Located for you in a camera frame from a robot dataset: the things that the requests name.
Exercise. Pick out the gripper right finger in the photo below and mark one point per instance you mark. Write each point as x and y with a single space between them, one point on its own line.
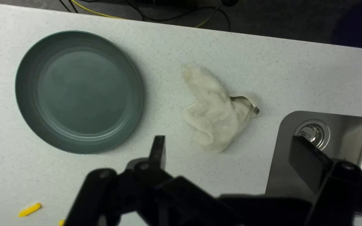
335 182

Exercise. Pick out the grey-green plate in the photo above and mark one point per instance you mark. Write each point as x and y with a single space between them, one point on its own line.
79 91

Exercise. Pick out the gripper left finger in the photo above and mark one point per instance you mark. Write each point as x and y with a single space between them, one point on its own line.
130 191

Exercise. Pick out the yellow plastic piece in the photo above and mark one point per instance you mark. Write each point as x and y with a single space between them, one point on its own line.
61 223
29 209

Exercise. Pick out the steel sink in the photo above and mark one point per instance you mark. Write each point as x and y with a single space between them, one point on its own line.
322 150

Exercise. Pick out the white cloth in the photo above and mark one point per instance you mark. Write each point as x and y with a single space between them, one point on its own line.
214 108

